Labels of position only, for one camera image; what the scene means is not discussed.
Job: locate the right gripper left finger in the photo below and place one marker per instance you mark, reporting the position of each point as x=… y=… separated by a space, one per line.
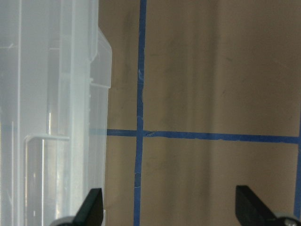
x=89 y=214

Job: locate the clear plastic box lid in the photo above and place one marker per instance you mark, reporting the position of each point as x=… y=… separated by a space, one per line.
x=46 y=51

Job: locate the clear plastic storage box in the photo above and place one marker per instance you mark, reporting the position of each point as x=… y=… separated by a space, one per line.
x=100 y=73

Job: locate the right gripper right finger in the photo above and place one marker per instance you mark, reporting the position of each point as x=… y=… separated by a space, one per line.
x=251 y=211

